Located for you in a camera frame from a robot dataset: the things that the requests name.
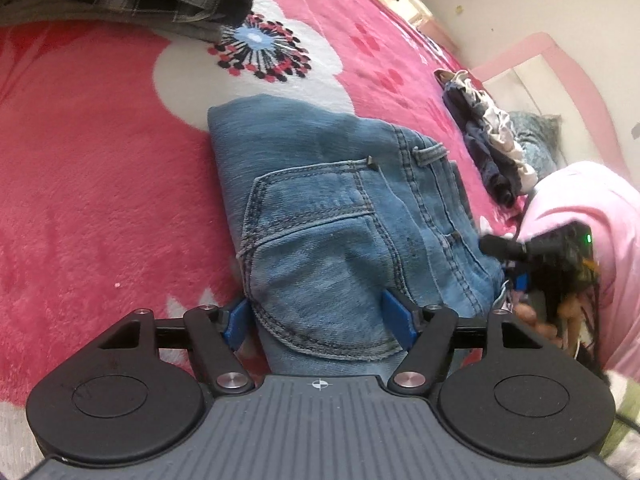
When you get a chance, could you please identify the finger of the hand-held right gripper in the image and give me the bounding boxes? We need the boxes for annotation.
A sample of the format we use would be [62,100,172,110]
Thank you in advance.
[500,262,531,296]
[479,235,538,262]

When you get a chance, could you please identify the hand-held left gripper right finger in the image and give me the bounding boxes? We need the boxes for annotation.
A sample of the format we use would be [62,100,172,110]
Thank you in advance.
[381,290,546,395]

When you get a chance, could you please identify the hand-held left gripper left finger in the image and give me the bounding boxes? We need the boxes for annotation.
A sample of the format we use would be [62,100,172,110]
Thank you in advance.
[100,297,253,395]

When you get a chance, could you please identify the blue jeans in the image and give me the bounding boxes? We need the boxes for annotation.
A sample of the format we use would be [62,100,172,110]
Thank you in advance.
[207,94,506,376]

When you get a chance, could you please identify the pile of dark and beige clothes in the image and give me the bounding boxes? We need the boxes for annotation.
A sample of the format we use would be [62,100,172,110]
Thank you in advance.
[435,69,538,196]

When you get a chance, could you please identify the person's right hand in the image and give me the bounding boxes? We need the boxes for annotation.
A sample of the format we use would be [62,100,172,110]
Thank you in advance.
[512,297,588,346]

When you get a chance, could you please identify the pink quilt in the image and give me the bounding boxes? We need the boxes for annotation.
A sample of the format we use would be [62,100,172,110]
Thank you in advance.
[520,161,640,383]

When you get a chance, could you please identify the grey pillow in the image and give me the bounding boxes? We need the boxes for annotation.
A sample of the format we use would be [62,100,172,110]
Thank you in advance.
[510,112,563,181]

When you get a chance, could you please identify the pink floral blanket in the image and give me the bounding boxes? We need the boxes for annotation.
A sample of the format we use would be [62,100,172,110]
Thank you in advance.
[0,0,531,480]

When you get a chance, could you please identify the pink headboard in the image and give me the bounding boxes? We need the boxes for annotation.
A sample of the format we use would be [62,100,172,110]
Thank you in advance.
[470,32,640,186]

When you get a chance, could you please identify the small pink table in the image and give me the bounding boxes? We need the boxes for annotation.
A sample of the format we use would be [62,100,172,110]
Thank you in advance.
[415,17,458,51]

